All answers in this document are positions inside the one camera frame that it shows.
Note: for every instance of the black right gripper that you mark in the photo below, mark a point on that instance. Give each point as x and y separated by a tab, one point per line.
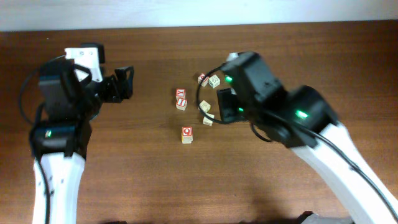
226	104

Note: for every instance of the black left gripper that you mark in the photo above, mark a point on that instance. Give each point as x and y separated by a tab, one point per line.
126	86

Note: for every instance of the wooden block brown ball picture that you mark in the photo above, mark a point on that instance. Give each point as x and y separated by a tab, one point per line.
187	135

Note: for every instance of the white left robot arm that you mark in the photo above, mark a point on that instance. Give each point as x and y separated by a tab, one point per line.
74	88

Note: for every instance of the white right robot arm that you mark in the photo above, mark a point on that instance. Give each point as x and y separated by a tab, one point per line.
303	121

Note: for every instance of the wooden block plain engraving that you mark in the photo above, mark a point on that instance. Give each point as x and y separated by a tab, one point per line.
207	121

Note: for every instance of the green letter wooden block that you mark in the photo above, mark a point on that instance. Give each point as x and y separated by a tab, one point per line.
214	81

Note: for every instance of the red number nine block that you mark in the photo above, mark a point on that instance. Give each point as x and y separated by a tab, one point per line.
202	79

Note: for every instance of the red letter I block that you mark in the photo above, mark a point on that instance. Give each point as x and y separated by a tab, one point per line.
181	104

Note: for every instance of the red letter Y block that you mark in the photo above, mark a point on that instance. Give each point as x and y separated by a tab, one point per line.
180	93

